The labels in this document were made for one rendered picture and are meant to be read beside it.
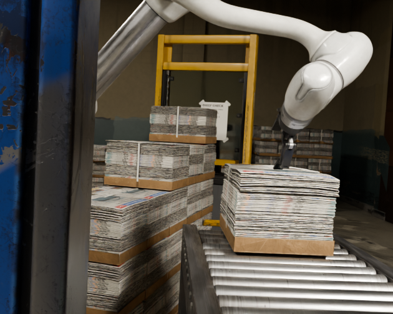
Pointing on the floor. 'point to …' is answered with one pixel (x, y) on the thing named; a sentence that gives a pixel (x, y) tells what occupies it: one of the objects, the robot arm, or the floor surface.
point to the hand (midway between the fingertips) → (277, 147)
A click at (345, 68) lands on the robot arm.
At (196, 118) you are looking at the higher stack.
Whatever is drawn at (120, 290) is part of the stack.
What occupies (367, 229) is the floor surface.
